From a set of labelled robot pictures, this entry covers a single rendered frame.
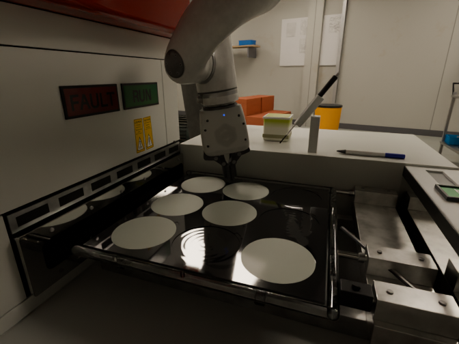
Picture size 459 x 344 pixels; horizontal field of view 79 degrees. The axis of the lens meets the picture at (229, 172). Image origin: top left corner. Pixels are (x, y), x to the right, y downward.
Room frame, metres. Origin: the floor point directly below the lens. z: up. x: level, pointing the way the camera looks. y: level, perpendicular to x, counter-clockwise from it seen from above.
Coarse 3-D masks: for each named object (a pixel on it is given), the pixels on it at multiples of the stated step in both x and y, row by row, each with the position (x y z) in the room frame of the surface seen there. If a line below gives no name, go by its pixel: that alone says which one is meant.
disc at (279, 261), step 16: (256, 240) 0.37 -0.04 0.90; (272, 240) 0.37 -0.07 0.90; (288, 240) 0.37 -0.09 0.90; (256, 256) 0.33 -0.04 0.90; (272, 256) 0.33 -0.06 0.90; (288, 256) 0.33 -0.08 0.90; (304, 256) 0.33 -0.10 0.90; (256, 272) 0.30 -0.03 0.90; (272, 272) 0.30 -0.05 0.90; (288, 272) 0.30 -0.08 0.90; (304, 272) 0.30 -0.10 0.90
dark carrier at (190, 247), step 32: (160, 192) 0.55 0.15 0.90; (192, 192) 0.56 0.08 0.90; (288, 192) 0.56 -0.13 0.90; (320, 192) 0.55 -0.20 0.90; (192, 224) 0.42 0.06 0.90; (256, 224) 0.42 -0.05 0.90; (288, 224) 0.42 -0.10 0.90; (320, 224) 0.42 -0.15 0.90; (128, 256) 0.33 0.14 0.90; (160, 256) 0.33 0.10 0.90; (192, 256) 0.33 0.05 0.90; (224, 256) 0.33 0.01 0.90; (320, 256) 0.33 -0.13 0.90; (256, 288) 0.27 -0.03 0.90; (288, 288) 0.27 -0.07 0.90; (320, 288) 0.27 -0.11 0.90
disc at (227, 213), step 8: (208, 208) 0.48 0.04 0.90; (216, 208) 0.48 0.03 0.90; (224, 208) 0.48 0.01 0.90; (232, 208) 0.48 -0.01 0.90; (240, 208) 0.48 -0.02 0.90; (248, 208) 0.48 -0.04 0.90; (208, 216) 0.45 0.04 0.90; (216, 216) 0.45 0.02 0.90; (224, 216) 0.45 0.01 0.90; (232, 216) 0.45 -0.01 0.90; (240, 216) 0.45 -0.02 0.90; (248, 216) 0.45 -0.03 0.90; (216, 224) 0.42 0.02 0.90; (224, 224) 0.42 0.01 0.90; (232, 224) 0.42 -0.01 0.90; (240, 224) 0.42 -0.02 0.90
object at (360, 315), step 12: (108, 264) 0.40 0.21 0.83; (132, 276) 0.38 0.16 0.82; (144, 276) 0.38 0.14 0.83; (156, 276) 0.37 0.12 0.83; (180, 288) 0.35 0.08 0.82; (192, 288) 0.35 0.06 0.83; (228, 300) 0.33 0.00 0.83; (240, 300) 0.32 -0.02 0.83; (264, 312) 0.31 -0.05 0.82; (276, 312) 0.30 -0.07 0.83; (288, 312) 0.30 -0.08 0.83; (348, 312) 0.28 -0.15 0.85; (360, 312) 0.28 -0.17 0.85; (312, 324) 0.29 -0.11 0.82; (324, 324) 0.28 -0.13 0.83; (336, 324) 0.28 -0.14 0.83; (348, 324) 0.27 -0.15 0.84; (360, 324) 0.27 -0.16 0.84; (360, 336) 0.27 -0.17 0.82
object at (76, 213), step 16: (176, 160) 0.69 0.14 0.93; (144, 176) 0.56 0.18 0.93; (112, 192) 0.47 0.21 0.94; (128, 192) 0.51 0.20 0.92; (80, 208) 0.40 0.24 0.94; (96, 208) 0.43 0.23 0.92; (48, 224) 0.35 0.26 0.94; (64, 224) 0.37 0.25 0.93; (112, 224) 0.47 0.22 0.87; (16, 240) 0.31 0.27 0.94; (32, 240) 0.32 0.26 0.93; (16, 256) 0.31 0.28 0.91; (32, 256) 0.32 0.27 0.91; (64, 256) 0.37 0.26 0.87; (32, 272) 0.31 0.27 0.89; (48, 272) 0.33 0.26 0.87; (64, 272) 0.36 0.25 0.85; (32, 288) 0.31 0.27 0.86
